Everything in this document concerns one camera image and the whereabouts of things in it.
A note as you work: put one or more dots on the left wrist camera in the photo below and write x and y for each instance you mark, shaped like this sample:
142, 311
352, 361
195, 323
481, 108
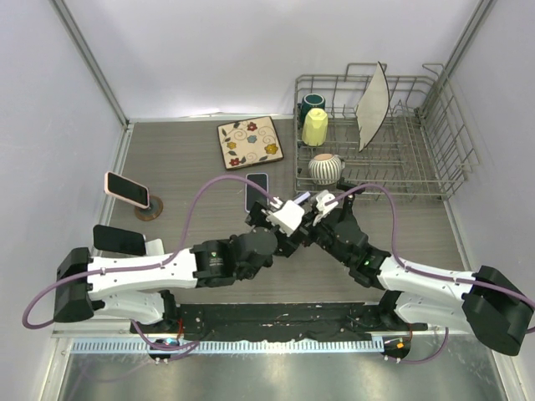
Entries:
287, 215

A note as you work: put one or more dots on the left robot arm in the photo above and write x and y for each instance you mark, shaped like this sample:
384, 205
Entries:
133, 287

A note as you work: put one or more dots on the wooden base phone stand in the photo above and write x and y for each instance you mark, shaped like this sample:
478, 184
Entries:
152, 212

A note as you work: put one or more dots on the metal dish rack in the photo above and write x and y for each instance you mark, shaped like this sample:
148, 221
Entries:
423, 149

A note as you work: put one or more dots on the striped round mug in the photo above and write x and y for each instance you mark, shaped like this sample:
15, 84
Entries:
326, 169

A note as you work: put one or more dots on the floral square plate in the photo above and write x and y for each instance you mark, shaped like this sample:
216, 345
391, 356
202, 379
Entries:
249, 142

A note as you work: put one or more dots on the black phone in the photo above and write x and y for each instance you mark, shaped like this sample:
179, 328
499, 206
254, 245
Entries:
116, 240

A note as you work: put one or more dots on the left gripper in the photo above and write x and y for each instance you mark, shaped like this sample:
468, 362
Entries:
257, 216

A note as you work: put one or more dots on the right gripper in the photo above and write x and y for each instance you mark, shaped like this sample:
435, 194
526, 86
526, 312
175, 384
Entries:
320, 220

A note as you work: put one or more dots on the yellow faceted cup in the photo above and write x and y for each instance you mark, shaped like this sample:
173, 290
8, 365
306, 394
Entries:
315, 127

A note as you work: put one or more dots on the white cable duct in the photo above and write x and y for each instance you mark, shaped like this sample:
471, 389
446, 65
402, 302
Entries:
135, 345

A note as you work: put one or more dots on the pink case phone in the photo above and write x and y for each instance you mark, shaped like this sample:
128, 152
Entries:
126, 190

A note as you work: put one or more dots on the lavender case phone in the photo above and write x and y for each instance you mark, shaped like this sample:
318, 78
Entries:
252, 194

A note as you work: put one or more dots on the dark green mug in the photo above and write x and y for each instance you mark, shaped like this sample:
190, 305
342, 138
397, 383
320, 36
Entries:
310, 101

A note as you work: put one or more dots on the black mounting base plate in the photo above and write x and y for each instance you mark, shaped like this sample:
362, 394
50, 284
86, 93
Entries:
280, 322

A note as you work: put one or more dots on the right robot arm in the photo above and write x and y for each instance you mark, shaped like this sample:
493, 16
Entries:
484, 303

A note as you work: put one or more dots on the white phone stand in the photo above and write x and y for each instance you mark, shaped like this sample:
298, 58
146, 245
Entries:
302, 198
154, 247

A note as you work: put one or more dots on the black phone stand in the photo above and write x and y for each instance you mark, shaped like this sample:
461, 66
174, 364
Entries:
344, 186

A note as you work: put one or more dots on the white curved plate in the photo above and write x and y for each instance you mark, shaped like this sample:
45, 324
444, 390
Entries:
373, 107

